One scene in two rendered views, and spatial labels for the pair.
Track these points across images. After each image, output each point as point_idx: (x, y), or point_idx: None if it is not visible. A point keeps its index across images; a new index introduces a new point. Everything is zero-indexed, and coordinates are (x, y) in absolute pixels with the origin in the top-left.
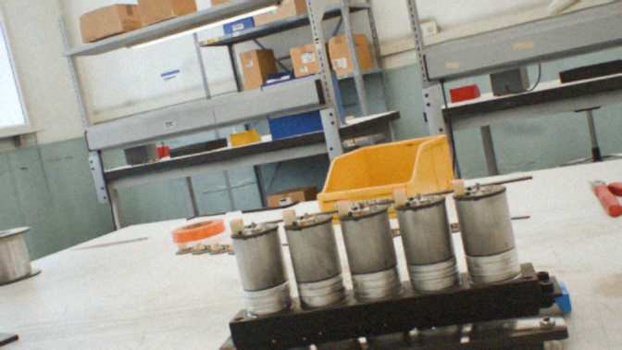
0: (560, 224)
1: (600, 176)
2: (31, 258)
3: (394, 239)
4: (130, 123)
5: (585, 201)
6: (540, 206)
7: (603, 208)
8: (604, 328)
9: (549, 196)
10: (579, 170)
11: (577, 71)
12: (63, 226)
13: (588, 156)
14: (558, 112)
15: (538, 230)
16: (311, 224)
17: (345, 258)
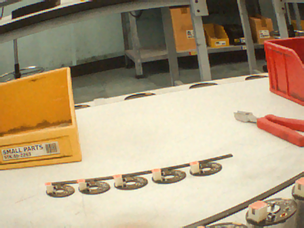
0: (273, 159)
1: (222, 105)
2: None
3: (110, 194)
4: None
5: (254, 133)
6: (219, 141)
7: (281, 140)
8: None
9: (210, 130)
10: (188, 98)
11: (22, 9)
12: None
13: (6, 70)
14: (10, 39)
15: (262, 167)
16: (293, 212)
17: (91, 222)
